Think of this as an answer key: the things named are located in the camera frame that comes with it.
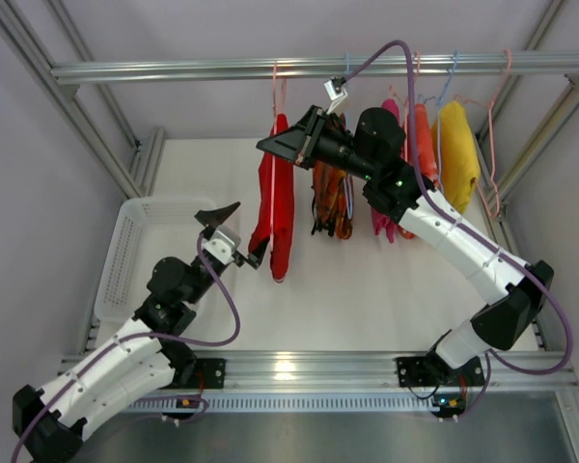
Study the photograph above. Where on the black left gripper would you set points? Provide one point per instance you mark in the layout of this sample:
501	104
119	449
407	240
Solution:
205	234

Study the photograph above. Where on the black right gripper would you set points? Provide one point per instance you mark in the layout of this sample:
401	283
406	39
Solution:
312	140

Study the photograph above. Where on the red trousers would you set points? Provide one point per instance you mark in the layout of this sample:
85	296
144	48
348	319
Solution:
280	257

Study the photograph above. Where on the pink hanger with red trousers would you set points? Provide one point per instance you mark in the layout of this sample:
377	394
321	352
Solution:
279	91

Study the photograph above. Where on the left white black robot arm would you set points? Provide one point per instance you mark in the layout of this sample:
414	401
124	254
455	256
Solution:
149	352

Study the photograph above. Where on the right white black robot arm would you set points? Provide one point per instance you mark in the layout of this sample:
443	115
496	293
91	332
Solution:
511	289

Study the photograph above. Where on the orange black patterned trousers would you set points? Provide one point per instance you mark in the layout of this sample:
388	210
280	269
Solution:
332	204

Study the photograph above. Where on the magenta trousers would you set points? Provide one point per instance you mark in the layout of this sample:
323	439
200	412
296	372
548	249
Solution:
380	222

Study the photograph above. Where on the orange white tie-dye trousers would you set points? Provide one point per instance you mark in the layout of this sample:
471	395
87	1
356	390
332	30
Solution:
426	156

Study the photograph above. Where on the yellow trousers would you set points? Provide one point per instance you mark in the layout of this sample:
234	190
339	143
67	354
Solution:
456	155

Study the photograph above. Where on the blue hanger with yellow trousers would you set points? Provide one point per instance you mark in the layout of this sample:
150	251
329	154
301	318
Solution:
439	103

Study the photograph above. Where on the empty pink hanger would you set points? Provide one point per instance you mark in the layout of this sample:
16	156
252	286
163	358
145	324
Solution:
493	211

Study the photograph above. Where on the white plastic perforated basket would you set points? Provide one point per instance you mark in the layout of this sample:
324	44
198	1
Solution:
147	230

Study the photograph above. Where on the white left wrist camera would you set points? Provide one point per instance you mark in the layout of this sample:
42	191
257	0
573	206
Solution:
223	244

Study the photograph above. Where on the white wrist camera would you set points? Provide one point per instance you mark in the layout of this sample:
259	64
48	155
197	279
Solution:
223	244
337	93

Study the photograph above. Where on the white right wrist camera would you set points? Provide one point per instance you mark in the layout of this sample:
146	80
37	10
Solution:
337	93

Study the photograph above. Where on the aluminium hanging rail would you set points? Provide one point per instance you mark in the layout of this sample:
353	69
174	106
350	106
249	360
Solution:
517	63

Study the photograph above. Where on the aluminium frame post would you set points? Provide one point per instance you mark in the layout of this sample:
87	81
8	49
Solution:
20	36

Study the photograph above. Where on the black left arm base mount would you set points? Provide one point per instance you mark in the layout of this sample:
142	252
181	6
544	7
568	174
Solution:
201	374

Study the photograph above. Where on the grey slotted cable duct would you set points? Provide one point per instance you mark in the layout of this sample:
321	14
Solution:
288	403

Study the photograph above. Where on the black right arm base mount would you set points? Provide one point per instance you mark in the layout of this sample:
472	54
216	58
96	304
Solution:
421	371

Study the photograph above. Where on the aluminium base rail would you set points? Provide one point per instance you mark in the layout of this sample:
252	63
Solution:
370	372

